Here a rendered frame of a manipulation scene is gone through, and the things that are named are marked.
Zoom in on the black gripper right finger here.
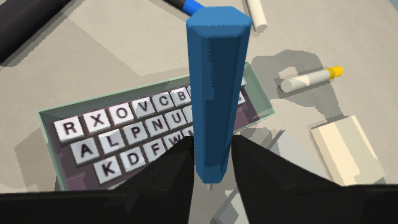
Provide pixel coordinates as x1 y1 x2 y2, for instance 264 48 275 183
231 135 398 224

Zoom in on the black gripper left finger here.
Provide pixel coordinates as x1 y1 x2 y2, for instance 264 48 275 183
0 136 194 224

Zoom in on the keyboard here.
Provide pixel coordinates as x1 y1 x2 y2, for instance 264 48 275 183
35 60 277 191

